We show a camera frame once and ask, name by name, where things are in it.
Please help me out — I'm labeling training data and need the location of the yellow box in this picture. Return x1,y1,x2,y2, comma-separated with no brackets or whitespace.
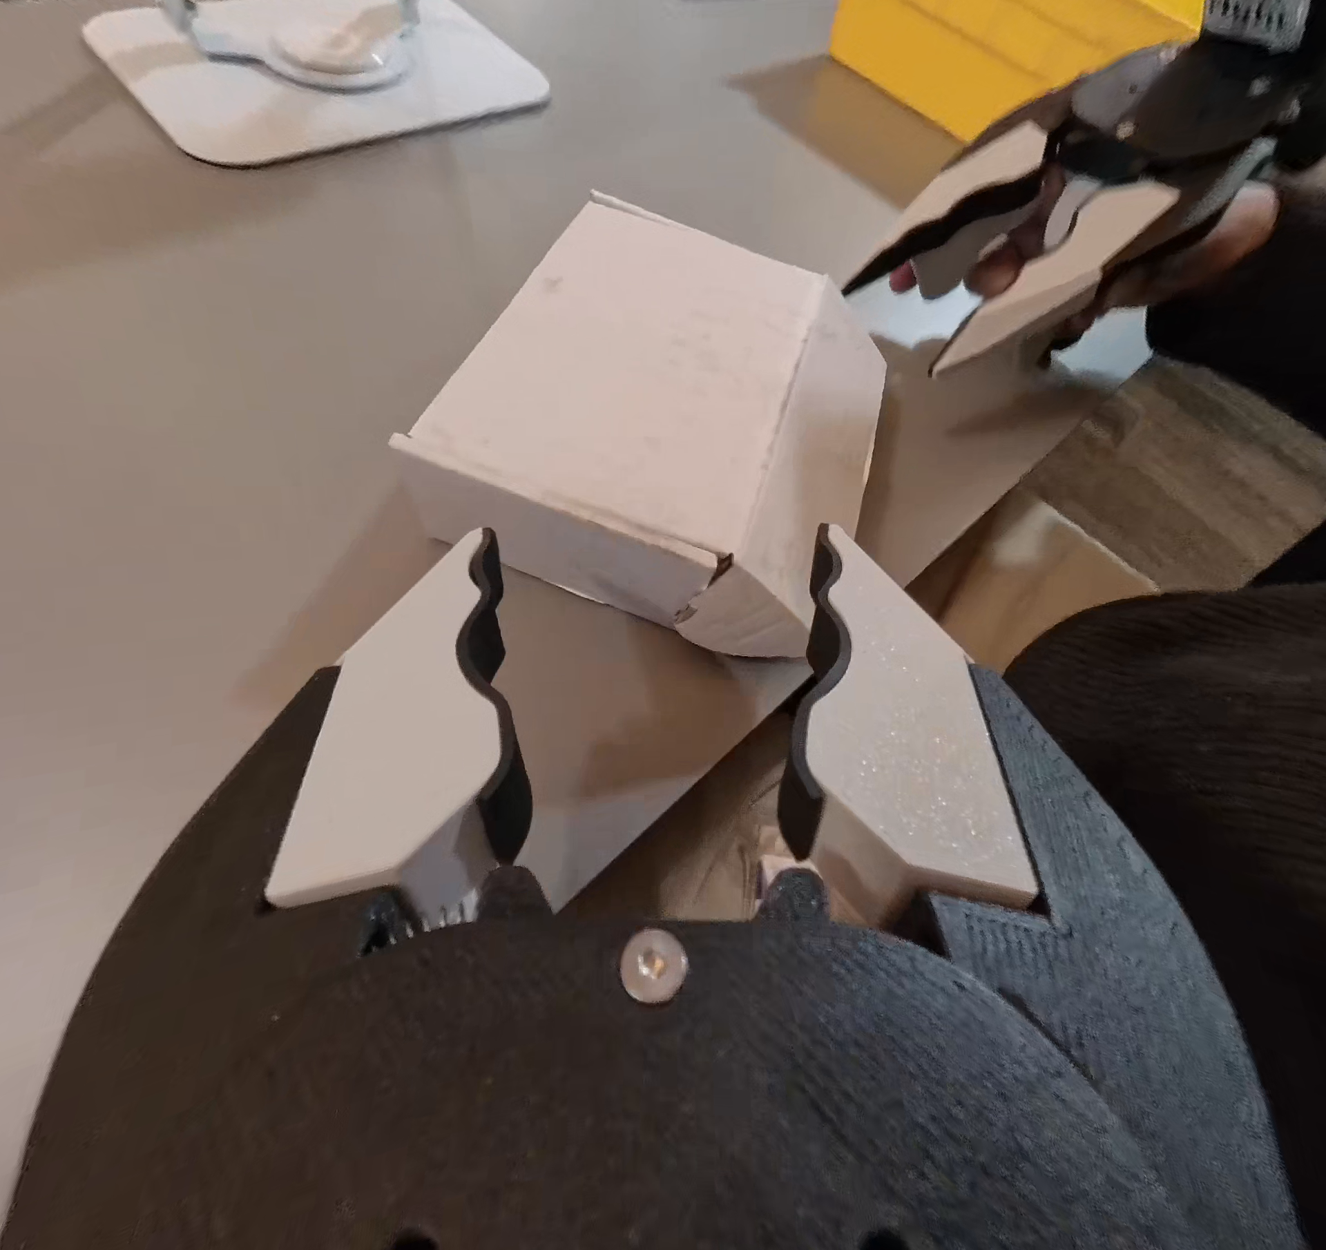
829,0,1214,143

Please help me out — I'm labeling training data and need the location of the person's right forearm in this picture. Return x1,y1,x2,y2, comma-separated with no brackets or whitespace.
1143,161,1326,437

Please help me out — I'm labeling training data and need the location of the person's right hand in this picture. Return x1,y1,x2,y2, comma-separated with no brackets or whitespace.
888,182,1282,352

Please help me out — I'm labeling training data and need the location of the brown cardboard box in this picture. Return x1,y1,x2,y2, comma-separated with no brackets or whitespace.
911,487,1160,676

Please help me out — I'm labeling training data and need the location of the grey desk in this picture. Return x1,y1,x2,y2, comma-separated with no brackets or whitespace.
0,0,1152,1209

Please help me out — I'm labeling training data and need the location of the white cardboard box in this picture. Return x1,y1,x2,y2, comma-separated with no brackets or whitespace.
388,189,889,658

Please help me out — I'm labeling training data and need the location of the person's black clothing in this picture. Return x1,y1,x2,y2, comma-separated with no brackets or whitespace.
1003,549,1326,1250

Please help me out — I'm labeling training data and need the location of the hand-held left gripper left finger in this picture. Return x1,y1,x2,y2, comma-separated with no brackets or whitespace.
264,527,534,932

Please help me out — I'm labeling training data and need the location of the white display stand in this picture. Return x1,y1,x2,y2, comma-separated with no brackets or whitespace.
80,0,552,169

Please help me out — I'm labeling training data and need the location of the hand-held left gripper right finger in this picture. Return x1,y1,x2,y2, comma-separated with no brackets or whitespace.
776,521,1040,925

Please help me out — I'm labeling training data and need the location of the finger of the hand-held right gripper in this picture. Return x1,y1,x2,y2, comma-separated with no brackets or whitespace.
841,120,1055,298
928,176,1184,379

